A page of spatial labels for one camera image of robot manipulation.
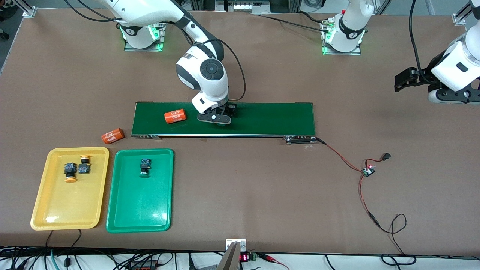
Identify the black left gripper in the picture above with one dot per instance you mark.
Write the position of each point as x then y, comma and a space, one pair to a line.
423, 76

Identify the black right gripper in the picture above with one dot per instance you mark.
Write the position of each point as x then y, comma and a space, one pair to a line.
230, 108

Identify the orange 4680 cylinder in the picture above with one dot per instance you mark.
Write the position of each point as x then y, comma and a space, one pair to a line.
113, 136
175, 116

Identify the yellow push button switch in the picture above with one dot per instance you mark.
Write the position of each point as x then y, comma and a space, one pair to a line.
70, 179
84, 168

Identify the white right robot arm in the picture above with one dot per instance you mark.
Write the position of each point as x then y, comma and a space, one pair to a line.
213, 86

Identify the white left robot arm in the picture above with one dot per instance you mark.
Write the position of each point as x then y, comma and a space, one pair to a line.
457, 63

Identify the green conveyor belt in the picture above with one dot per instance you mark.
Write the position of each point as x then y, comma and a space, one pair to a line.
270, 118

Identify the small green controller board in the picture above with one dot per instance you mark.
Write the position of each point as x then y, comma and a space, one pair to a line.
368, 171

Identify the white light box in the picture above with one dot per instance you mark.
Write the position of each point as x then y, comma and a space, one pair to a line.
240, 5

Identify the green plastic tray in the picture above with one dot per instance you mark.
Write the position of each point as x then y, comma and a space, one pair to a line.
140, 202

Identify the red black power lead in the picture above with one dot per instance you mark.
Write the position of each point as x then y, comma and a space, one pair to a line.
373, 219

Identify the red digit display module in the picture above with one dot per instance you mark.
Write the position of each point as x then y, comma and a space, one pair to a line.
244, 257

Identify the red alligator clip lead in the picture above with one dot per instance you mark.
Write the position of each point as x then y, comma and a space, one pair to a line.
270, 258

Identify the black red power strip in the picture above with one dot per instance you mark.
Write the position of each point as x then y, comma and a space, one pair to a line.
144, 266

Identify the yellow plastic tray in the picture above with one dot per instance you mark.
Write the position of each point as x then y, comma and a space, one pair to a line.
69, 202

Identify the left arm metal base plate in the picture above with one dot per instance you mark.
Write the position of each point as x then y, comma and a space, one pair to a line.
356, 53

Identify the aluminium frame strut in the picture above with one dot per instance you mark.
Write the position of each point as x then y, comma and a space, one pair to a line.
459, 18
29, 12

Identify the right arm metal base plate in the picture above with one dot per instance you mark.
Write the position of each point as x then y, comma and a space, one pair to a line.
131, 49

